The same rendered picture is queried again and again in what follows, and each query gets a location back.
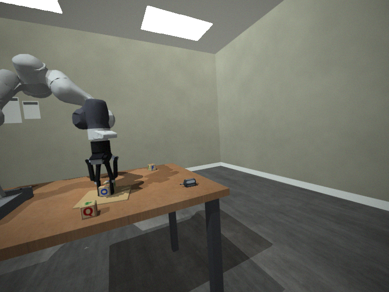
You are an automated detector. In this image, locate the beige square mat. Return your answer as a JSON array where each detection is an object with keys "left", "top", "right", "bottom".
[{"left": 72, "top": 185, "right": 132, "bottom": 209}]

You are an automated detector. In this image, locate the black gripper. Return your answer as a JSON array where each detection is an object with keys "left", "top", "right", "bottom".
[{"left": 85, "top": 140, "right": 119, "bottom": 196}]

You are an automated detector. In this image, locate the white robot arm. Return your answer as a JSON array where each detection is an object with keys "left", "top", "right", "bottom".
[{"left": 0, "top": 54, "right": 117, "bottom": 142}]

